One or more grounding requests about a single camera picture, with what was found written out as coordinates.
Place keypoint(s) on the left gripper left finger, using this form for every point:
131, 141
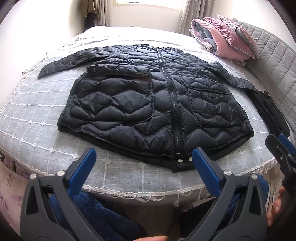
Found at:
48, 211

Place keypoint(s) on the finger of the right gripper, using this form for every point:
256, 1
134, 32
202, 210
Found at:
278, 150
288, 145

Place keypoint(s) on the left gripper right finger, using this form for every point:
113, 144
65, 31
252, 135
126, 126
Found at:
238, 211

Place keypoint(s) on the black quilted puffer jacket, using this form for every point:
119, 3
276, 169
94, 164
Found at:
153, 104

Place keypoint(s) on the hanging dark clothes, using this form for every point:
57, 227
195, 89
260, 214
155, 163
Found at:
89, 12

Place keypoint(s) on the person's right hand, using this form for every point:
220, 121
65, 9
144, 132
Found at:
275, 207

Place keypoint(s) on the person's left hand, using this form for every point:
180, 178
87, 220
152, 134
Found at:
155, 238

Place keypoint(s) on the folded black garment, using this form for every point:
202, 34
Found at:
269, 112

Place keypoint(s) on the blue fleece trousers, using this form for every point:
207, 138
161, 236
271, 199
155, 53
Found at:
114, 224

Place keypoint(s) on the grey quilted headboard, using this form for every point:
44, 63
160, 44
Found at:
275, 69

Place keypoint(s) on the pink grey velvet pillow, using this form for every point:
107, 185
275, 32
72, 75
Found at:
236, 36

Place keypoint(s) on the pink grey folded quilt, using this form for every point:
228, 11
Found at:
213, 41

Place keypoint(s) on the beige dotted curtain right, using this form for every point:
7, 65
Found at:
193, 9

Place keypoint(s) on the bright window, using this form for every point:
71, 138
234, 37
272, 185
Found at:
176, 5

